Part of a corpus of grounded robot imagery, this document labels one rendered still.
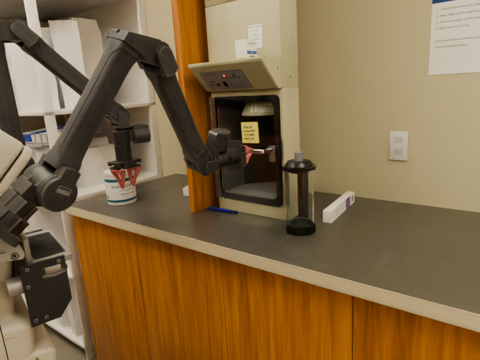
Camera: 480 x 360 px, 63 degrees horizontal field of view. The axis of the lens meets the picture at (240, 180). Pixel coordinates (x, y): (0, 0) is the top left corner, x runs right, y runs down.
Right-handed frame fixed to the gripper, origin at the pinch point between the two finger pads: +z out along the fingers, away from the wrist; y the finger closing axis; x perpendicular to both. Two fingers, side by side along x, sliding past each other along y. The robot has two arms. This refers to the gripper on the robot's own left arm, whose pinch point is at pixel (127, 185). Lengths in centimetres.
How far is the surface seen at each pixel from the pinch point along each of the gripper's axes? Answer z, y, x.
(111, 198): 12.7, 13.3, 31.8
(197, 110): -24.1, 29.7, -9.1
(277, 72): -36, 30, -46
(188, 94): -30.3, 25.8, -9.0
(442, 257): 16, 27, -98
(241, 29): -51, 33, -31
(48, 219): 38, 20, 111
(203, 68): -39.1, 22.0, -21.2
